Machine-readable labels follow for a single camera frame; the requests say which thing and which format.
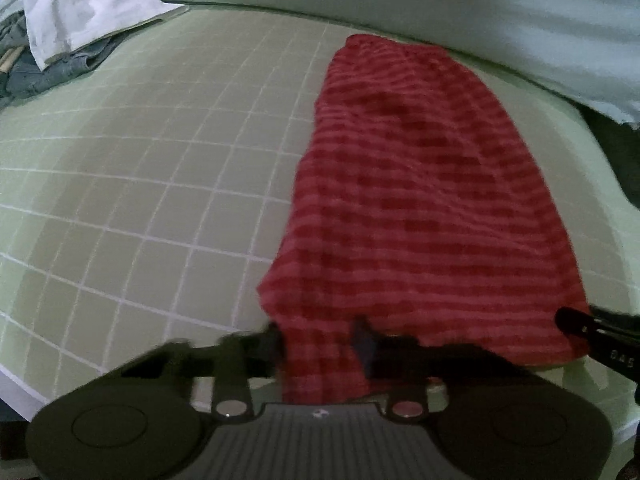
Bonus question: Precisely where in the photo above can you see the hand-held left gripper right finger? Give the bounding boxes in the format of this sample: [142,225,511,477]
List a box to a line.
[350,317,536,418]

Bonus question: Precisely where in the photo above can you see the white cloth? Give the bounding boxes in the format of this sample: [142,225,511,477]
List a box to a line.
[21,0,188,71]

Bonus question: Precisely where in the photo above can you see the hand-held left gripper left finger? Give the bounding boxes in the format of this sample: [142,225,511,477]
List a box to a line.
[120,322,289,418]

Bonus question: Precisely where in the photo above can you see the green grid bed sheet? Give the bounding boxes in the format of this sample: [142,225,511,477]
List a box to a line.
[0,2,636,441]

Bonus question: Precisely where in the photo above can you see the carrot print quilt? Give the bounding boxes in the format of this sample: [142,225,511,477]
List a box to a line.
[75,0,640,128]

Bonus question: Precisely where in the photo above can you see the red checkered cloth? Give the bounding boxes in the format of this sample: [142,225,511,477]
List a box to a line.
[256,33,593,406]

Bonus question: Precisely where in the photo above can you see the blue denim jeans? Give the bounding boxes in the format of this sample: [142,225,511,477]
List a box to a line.
[0,10,126,108]

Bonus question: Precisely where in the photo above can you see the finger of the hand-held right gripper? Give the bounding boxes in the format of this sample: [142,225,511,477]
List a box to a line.
[555,305,640,342]

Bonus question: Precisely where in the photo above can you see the beige garment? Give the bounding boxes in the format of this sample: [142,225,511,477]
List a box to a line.
[0,45,26,76]

